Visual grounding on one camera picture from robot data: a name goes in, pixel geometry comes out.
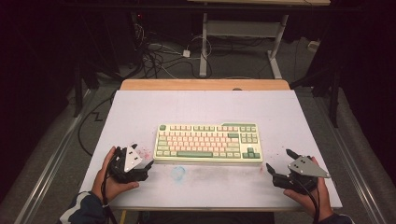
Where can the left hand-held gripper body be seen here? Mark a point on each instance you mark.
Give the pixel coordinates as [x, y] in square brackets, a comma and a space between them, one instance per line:
[132, 159]

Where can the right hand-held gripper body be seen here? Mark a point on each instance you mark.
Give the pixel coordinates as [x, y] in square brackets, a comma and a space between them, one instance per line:
[303, 168]

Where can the green and cream keyboard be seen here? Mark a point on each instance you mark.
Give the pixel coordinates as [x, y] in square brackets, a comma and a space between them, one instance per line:
[193, 154]

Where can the person's left hand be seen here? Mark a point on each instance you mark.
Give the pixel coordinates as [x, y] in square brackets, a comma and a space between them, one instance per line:
[113, 188]

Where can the person's right hand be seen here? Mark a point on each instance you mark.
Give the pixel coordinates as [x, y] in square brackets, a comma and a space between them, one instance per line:
[311, 202]

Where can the black stand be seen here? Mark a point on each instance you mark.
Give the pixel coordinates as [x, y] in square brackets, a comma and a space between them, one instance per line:
[334, 99]
[78, 93]

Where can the white foam board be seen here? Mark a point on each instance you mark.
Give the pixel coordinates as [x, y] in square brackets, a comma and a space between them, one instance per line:
[202, 105]

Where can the wooden table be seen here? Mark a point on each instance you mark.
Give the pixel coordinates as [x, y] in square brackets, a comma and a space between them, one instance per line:
[202, 84]

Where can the small white power adapter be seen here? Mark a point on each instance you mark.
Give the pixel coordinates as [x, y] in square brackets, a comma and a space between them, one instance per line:
[186, 53]

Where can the metal floor rail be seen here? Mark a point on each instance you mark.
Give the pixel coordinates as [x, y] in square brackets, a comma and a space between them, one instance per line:
[46, 174]
[351, 168]

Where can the white metal desk frame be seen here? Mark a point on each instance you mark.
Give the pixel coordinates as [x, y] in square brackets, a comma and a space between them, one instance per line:
[241, 28]

